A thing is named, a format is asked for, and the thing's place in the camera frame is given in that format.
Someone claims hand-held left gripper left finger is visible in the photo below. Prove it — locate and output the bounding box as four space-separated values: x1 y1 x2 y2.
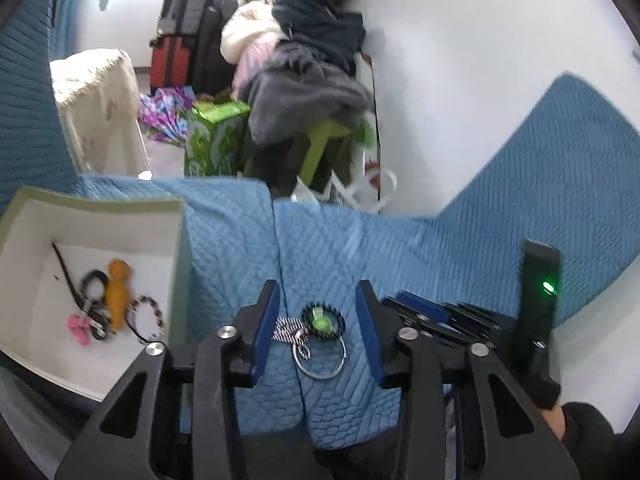
54 279 281 480

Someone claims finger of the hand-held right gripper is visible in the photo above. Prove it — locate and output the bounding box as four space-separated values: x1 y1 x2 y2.
442 301 519 350
382 291 453 333

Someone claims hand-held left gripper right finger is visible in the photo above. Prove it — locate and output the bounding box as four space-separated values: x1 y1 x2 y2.
355 279 583 480

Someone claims silver ball chain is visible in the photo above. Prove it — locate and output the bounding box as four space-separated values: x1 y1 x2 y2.
272 316 314 359

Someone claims green charm with black fringe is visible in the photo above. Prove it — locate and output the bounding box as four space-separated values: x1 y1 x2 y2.
301 303 346 342

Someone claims silver key ring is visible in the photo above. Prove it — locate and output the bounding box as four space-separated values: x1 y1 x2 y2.
294 330 348 380

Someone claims black and white braided bracelet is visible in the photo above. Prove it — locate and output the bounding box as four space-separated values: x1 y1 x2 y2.
130 296 166 347

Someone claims pink charm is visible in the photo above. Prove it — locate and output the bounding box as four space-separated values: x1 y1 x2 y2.
67 314 92 346

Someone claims black cord bracelet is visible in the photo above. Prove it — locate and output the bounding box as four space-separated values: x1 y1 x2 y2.
80 270 109 307

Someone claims black strap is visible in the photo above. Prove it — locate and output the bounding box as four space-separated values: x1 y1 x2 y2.
51 242 108 327

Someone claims pale green cardboard box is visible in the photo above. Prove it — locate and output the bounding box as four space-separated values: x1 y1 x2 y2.
0 186 193 403

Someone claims person's right forearm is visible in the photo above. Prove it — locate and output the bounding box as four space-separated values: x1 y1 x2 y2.
542 400 616 462

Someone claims blue covered chair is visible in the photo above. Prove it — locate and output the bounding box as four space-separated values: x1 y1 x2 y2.
0 0 308 436
274 72 640 448

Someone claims white plastic bag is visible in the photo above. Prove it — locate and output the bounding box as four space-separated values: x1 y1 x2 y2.
292 167 399 214

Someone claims green plastic stool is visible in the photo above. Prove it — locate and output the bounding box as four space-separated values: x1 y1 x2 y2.
297 120 354 194

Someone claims green carton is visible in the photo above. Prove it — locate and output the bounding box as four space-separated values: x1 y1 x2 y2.
183 100 252 179

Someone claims fruit print folded mat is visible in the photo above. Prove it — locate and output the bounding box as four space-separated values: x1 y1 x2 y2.
352 52 384 202

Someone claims grey fleece garment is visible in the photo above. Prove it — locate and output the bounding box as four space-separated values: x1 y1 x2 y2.
245 42 374 147

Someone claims purple patterned cloth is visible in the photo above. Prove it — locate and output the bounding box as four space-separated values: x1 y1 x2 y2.
139 85 202 147

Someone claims pink cloth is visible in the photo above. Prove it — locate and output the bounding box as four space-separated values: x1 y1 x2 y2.
232 42 274 102

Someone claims cream covered cabinet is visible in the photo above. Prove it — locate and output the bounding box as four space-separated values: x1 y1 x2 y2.
50 49 151 179

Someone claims red suitcase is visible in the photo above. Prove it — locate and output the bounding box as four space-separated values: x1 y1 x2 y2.
149 35 199 96

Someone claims black suitcase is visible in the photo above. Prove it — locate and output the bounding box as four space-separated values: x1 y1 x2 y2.
192 0 239 96

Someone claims navy jacket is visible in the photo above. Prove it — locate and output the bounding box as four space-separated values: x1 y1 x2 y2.
271 0 366 79

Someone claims white down jacket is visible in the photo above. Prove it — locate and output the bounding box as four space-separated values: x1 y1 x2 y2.
220 2 286 67

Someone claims grey suitcase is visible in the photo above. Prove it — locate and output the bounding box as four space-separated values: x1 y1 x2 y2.
156 0 217 41

